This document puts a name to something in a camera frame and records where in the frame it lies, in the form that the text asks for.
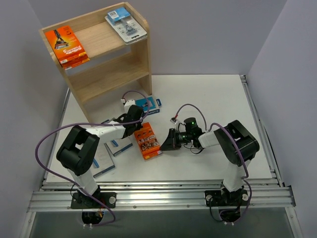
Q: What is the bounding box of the orange razor cartridge pack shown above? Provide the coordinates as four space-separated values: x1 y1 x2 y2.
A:
134 122 162 160

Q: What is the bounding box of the grey harry's razor box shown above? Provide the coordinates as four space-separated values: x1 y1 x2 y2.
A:
90 144 115 178
101 119 134 157

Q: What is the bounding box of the Gillette blue razor blister pack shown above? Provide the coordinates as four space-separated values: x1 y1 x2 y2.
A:
124 25 147 45

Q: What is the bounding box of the orange Gillette Fusion box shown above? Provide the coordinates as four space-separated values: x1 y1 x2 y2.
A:
45 25 90 70

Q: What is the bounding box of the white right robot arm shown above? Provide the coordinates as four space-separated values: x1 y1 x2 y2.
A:
160 117 260 205

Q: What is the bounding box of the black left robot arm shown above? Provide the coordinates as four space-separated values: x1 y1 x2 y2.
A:
56 105 144 208

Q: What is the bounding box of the wooden two-tier shelf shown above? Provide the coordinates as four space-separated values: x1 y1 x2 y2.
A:
39 2 152 122

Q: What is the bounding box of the blue Harry's razor box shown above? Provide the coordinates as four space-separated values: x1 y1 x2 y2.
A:
135 96 161 115

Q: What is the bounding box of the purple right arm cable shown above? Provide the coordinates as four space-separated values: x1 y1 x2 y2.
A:
174 103 252 221

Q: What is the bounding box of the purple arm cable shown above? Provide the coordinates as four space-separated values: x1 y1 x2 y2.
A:
174 103 252 221
35 90 151 228

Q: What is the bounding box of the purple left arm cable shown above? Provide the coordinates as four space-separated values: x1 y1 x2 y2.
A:
35 90 151 228

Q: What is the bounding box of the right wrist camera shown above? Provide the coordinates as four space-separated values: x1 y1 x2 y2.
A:
170 117 180 129

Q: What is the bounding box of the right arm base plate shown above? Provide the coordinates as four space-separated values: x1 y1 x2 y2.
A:
204 189 249 207

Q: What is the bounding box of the aluminium table frame rail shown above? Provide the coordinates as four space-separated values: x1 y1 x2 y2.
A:
27 74 297 213

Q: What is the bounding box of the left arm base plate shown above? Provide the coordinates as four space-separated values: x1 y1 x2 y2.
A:
70 192 117 210

